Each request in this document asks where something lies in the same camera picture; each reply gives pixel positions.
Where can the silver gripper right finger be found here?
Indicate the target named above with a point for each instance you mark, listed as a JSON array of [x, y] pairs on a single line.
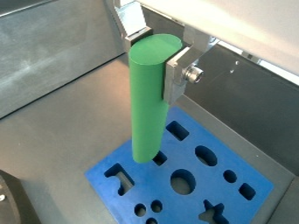
[[182, 68]]

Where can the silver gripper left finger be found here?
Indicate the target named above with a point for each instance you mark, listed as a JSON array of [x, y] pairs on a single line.
[[131, 19]]

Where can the green oval peg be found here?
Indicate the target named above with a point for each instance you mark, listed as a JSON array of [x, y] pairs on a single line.
[[147, 57]]

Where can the black object at corner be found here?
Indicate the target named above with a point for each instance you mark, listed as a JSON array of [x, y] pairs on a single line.
[[17, 208]]

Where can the blue shape sorting board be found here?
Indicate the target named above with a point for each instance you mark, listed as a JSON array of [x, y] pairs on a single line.
[[197, 183]]

